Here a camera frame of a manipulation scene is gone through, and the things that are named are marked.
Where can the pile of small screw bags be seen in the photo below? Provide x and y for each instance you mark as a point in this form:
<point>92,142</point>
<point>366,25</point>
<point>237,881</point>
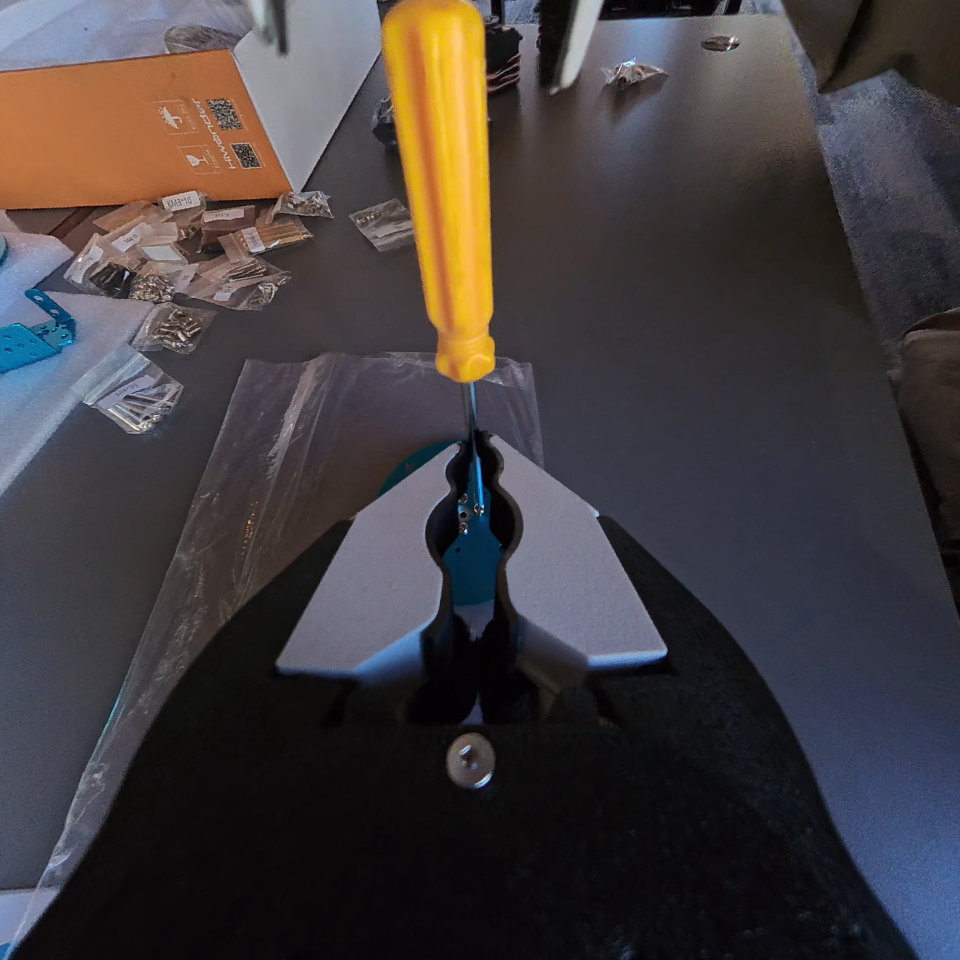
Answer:
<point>150,285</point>

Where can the blue round metal disc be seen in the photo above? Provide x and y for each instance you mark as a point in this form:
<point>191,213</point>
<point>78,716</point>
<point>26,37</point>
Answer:
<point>469,570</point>

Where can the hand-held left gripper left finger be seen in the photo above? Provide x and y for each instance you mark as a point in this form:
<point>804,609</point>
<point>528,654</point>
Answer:
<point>367,592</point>

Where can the wide blue perforated bracket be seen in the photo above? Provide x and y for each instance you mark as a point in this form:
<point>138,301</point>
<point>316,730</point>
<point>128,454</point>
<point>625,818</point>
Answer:
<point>30,337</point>

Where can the small round metal cap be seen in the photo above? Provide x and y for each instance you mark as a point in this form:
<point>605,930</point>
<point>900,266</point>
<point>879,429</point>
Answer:
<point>721,43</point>

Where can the orange and white cardboard box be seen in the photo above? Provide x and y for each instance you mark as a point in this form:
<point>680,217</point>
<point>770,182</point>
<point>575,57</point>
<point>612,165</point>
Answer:
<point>112,127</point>

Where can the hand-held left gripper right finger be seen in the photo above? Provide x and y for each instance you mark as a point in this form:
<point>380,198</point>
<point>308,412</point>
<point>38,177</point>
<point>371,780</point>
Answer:
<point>585,585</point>

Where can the white foam sheet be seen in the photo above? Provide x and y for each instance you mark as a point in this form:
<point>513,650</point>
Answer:
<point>45,420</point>

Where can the dark crinkled plastic bag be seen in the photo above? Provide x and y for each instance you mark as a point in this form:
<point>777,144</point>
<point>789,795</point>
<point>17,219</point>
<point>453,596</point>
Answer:
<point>504,60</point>

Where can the single clear hardware bag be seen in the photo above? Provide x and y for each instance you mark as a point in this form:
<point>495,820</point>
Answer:
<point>634,73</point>
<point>382,225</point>

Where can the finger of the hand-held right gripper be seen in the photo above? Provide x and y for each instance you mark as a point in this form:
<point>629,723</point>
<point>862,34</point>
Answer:
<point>271,22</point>
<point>574,37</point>

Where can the clear plastic bag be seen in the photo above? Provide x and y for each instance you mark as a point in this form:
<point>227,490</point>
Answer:
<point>262,487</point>

